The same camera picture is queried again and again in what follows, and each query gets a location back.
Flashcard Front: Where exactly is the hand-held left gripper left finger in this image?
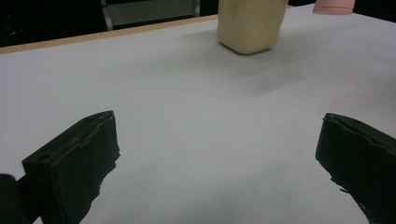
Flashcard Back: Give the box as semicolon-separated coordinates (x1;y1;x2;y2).
21;109;121;224

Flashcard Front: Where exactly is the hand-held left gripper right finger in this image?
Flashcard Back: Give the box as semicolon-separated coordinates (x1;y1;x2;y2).
315;112;396;224

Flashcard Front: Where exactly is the pink hairbrush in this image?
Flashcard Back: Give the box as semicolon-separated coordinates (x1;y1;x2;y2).
312;0;356;16

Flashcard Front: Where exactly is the cream square cup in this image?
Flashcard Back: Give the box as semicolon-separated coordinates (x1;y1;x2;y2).
217;0;290;56

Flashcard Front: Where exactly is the grey metal stand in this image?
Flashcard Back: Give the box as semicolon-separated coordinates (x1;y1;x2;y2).
99;0;201;31

